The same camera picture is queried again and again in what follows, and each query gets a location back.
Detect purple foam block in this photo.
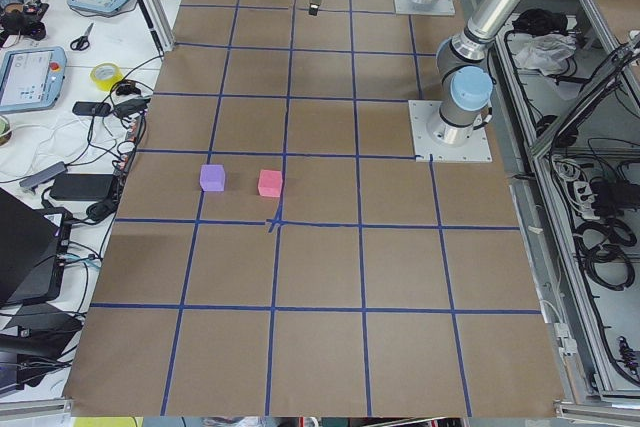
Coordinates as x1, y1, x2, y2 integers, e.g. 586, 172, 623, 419
199, 164, 226, 192

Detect black laptop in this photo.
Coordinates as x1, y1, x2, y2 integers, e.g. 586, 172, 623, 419
1, 191, 71, 307

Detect black phone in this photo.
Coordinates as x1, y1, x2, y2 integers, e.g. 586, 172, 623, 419
72, 101, 112, 117

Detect black handled scissors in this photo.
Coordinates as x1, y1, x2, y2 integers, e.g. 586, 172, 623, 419
69, 23, 94, 52

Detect yellow tape roll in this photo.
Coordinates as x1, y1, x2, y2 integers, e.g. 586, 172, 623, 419
90, 62, 124, 92

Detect near teach pendant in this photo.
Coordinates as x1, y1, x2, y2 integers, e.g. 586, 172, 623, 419
1, 46, 67, 113

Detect red foam block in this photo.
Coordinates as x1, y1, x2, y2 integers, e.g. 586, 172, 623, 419
258, 169, 283, 198

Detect black power brick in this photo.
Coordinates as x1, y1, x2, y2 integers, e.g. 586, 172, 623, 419
50, 173, 114, 201

